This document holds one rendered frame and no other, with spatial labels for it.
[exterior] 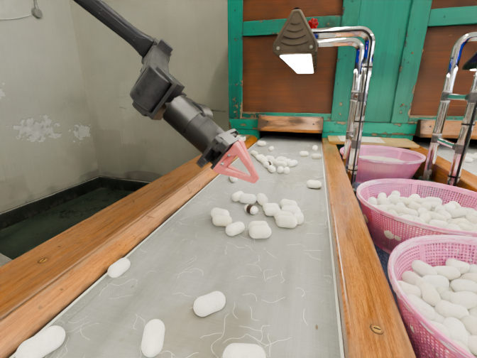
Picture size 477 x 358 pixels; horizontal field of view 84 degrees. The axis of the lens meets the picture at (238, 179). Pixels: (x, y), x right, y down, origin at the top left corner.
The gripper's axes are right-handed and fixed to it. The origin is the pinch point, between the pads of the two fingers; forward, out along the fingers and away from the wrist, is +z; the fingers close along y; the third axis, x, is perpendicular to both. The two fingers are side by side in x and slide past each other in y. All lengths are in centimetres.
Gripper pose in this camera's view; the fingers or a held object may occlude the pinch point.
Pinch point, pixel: (253, 177)
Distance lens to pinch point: 48.8
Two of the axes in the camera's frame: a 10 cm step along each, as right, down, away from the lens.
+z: 7.5, 6.6, -0.2
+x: -6.0, 6.9, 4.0
